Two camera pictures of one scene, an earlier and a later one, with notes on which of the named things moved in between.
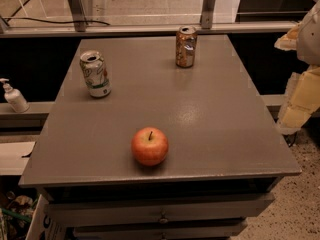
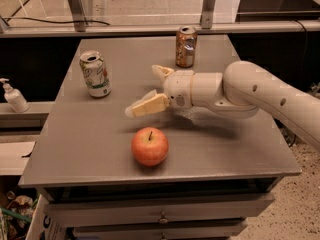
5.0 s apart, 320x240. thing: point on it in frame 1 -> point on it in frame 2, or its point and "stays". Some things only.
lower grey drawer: x=219 y=231 stays
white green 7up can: x=95 y=74 stays
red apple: x=149 y=146 stays
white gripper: x=310 y=41 -> x=179 y=88
